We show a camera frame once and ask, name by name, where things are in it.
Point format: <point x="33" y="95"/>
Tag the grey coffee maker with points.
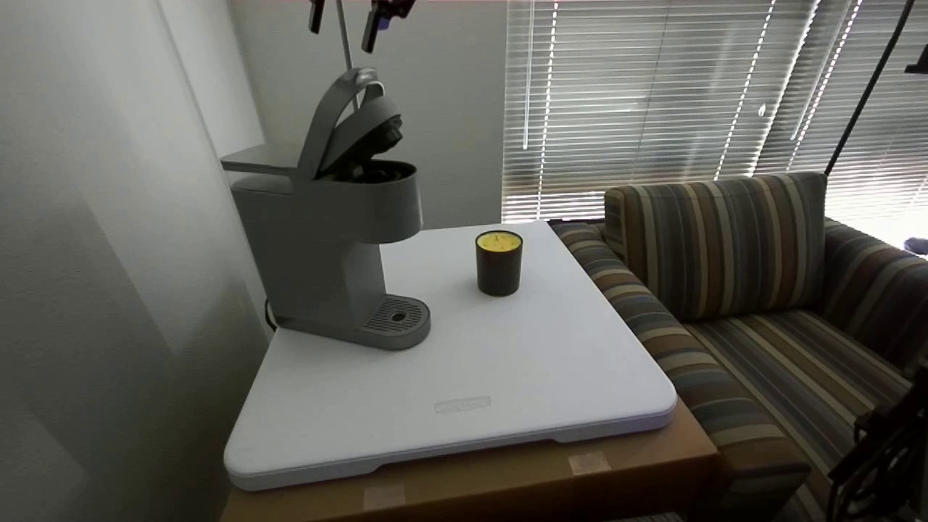
<point x="319" y="241"/>

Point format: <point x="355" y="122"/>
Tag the yellow candle in dark jar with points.
<point x="499" y="266"/>

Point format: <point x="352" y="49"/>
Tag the white window blinds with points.
<point x="655" y="96"/>

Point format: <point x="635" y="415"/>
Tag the white plastic board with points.
<point x="502" y="368"/>

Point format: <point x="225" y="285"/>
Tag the striped fabric sofa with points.
<point x="734" y="252"/>

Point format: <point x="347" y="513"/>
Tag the thin black stand pole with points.
<point x="871" y="89"/>

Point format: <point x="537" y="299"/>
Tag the black metal frame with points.
<point x="887" y="455"/>

